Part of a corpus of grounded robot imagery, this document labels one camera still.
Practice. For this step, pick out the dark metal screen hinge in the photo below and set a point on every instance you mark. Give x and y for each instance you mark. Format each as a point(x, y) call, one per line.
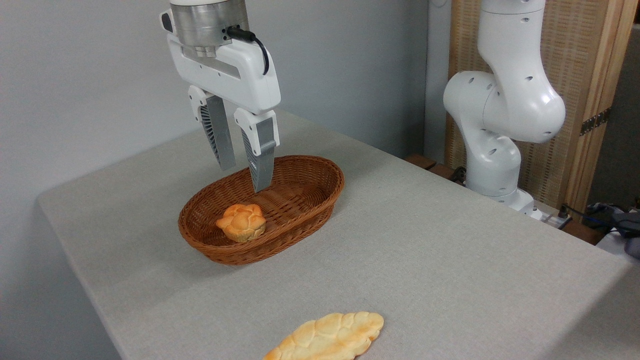
point(595, 121)

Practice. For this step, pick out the brown wooden base board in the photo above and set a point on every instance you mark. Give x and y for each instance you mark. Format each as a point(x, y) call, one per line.
point(420, 161)

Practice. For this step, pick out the small round bread roll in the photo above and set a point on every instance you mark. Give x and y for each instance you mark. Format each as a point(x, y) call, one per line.
point(242, 222)

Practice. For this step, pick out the brown wicker basket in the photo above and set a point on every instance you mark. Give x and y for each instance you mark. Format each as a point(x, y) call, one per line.
point(300, 205)

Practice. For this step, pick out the wooden rattan folding screen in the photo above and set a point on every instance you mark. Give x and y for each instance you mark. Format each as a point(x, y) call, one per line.
point(575, 50)

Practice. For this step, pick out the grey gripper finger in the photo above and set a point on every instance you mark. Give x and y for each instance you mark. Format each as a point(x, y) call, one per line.
point(220, 130)
point(264, 160)

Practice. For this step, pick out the grey tablecloth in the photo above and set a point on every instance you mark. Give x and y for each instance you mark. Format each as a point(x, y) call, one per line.
point(450, 260)

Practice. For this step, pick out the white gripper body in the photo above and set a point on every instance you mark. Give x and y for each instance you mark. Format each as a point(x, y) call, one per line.
point(245, 75)

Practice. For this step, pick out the dark grey bag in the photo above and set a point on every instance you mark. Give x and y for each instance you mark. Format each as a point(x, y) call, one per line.
point(627, 222)

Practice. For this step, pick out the long flat braided bread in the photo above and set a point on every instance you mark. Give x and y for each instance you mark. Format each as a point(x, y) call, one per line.
point(330, 337)

